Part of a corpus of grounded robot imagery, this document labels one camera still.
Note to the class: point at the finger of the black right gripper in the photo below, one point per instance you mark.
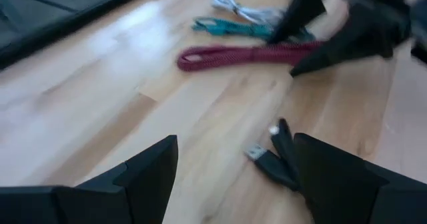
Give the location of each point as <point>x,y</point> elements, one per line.
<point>363,34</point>
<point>303,7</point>

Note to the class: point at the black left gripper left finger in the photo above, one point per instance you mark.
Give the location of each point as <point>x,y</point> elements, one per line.
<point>140,190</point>

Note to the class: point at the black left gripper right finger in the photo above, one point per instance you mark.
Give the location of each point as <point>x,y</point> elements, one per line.
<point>340,190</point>

